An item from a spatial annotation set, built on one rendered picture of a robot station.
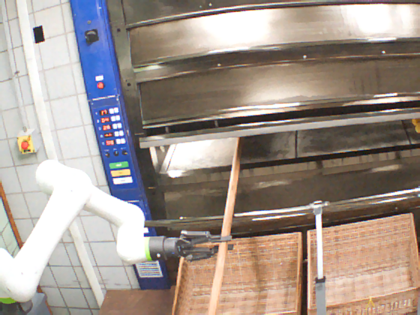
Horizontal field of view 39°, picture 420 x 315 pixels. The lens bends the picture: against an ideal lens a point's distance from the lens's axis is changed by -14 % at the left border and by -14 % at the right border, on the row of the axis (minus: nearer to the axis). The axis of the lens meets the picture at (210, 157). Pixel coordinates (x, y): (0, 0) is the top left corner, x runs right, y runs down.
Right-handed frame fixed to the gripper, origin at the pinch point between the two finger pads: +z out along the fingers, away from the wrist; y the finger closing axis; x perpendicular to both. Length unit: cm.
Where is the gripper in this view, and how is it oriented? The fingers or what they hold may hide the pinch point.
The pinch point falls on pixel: (223, 243)
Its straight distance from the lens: 237.8
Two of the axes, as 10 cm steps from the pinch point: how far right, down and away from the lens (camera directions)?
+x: -1.0, 4.3, -9.0
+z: 9.8, -1.2, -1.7
